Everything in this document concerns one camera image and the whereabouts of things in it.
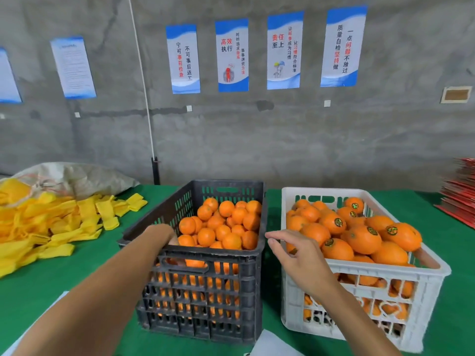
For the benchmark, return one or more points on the person's right hand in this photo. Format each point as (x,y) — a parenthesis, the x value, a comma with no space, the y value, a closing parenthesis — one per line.
(300,259)

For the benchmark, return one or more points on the person's left hand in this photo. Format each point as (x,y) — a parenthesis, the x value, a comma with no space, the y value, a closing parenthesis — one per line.
(159,235)

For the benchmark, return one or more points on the black plastic crate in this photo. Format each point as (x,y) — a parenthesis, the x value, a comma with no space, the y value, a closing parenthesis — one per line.
(141,233)

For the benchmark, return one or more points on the pile of oranges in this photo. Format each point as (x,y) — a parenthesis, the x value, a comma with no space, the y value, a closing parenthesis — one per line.
(223,218)

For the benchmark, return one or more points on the heap of labelled oranges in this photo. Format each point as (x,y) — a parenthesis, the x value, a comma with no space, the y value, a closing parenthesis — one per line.
(364,241)

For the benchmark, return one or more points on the white plastic crate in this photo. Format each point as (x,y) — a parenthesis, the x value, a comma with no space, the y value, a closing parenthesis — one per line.
(312,192)

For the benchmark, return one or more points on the sticker sheet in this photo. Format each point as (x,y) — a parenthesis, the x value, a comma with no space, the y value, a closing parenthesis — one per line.
(274,346)

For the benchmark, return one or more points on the person's right forearm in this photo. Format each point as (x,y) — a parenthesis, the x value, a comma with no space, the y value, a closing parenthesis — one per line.
(360,326)

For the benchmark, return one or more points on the person's left forearm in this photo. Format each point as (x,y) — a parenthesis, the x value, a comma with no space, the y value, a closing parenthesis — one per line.
(89,304)

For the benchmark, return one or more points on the beige woven sack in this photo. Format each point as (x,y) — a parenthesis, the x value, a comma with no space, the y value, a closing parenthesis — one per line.
(81,178)

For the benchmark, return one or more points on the pile of yellow bags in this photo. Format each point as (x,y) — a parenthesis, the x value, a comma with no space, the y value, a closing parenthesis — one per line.
(44,226)

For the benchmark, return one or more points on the green felt table cover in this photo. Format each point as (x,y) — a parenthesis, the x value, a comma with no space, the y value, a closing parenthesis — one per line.
(52,293)

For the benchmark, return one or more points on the white pole with black base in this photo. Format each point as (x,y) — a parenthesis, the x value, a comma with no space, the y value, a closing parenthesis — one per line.
(141,85)

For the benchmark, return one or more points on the white printed paper sheet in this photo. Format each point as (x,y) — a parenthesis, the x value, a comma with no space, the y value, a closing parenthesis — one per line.
(18,330)

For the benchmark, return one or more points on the stack of red cardboard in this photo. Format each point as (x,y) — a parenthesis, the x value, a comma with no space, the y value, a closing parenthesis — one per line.
(459,196)

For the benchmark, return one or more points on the white notice with blue border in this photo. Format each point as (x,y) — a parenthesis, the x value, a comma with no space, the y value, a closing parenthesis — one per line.
(7,76)
(73,68)

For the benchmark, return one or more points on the blue white wall poster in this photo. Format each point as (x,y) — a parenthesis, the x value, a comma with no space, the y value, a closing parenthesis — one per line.
(232,55)
(183,59)
(344,46)
(285,51)

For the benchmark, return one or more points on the beige wall plate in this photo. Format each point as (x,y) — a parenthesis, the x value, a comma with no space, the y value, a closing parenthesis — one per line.
(456,95)

